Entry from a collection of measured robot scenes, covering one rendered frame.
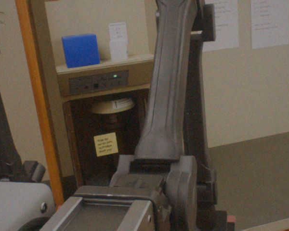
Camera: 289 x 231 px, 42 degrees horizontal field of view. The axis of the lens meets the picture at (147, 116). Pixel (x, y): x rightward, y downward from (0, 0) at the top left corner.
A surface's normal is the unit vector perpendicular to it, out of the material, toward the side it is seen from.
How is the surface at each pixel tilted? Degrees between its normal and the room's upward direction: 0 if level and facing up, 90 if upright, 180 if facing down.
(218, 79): 90
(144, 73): 135
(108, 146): 90
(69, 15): 90
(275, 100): 90
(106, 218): 0
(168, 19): 44
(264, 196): 0
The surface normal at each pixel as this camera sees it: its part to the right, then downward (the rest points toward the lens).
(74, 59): 0.26, 0.26
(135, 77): 0.26, 0.85
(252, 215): -0.10, -0.95
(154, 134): -0.25, -0.47
